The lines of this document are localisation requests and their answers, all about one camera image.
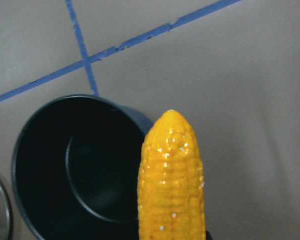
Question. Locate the yellow plastic corn cob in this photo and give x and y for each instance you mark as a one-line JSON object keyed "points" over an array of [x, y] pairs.
{"points": [[170, 188]]}

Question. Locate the dark blue saucepan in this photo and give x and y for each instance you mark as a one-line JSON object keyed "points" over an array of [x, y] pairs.
{"points": [[75, 167]]}

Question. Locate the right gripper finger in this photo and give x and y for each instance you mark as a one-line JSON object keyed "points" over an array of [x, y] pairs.
{"points": [[208, 235]]}

